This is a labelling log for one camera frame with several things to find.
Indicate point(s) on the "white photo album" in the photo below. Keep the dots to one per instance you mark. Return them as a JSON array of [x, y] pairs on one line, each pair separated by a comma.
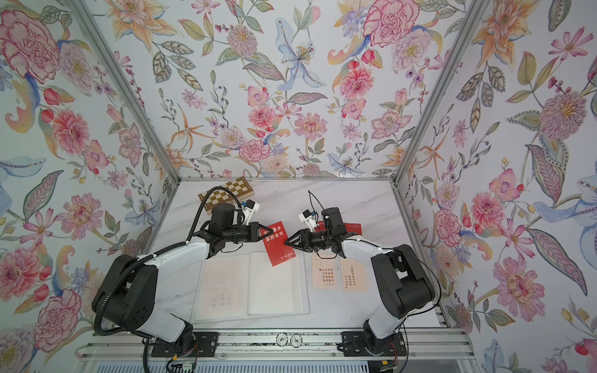
[[248, 287]]

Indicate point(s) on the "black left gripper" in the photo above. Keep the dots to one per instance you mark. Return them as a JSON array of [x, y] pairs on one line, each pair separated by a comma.
[[253, 233]]

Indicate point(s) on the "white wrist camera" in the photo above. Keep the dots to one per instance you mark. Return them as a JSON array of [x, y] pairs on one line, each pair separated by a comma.
[[310, 218], [249, 208]]

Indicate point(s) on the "aluminium corner post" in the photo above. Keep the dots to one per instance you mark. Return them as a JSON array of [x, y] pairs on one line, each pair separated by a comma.
[[471, 21], [82, 15]]

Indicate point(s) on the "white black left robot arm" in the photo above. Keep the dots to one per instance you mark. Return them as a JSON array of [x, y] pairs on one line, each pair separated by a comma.
[[126, 299]]

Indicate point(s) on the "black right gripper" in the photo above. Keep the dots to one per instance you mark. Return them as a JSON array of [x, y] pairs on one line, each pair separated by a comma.
[[307, 241]]

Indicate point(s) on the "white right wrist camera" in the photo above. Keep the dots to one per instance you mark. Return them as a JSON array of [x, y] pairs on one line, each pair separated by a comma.
[[310, 218]]

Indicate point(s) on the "aluminium corner post left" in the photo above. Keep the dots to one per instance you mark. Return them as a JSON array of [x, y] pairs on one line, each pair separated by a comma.
[[82, 15]]

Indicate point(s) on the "beige card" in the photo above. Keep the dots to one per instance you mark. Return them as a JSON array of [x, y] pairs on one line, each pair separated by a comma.
[[323, 271], [353, 276]]

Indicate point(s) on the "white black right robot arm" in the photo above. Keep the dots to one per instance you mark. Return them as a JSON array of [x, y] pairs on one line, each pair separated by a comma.
[[402, 282]]

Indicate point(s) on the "aluminium corner post right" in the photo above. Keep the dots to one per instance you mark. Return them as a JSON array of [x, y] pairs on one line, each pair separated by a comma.
[[471, 21]]

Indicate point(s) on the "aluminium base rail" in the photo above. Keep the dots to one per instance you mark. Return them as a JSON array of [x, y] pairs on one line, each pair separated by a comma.
[[331, 350]]

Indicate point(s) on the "wooden folding chess board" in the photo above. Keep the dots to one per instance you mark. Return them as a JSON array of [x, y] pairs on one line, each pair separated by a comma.
[[240, 187]]

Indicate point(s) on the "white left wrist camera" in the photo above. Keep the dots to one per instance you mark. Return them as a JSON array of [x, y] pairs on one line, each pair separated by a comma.
[[249, 208]]

